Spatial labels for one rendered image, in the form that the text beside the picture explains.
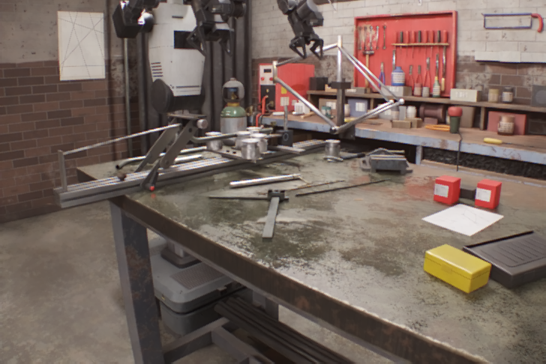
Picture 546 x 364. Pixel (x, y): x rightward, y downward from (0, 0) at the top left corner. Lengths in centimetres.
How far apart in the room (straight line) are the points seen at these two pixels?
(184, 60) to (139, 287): 96
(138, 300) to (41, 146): 253
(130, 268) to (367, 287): 85
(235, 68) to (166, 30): 246
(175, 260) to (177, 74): 86
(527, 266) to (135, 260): 101
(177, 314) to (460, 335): 142
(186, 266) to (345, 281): 143
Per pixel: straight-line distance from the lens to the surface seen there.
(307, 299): 53
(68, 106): 367
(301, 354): 141
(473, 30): 301
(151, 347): 141
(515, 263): 59
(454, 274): 54
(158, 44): 173
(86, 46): 373
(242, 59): 411
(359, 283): 53
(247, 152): 103
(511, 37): 294
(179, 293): 171
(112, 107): 381
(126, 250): 120
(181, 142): 97
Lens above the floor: 114
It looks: 12 degrees down
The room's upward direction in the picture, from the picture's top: straight up
